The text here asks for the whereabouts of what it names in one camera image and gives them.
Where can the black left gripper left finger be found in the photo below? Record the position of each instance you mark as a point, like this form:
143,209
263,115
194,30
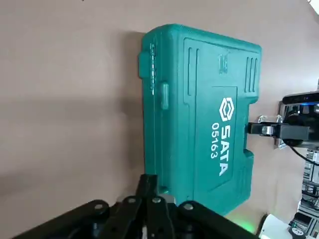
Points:
104,221

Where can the green plastic toolbox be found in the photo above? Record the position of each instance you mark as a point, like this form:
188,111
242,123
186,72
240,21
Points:
199,124

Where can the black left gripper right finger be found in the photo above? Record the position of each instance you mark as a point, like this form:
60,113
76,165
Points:
189,221

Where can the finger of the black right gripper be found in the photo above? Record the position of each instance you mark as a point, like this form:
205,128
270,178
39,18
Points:
254,129

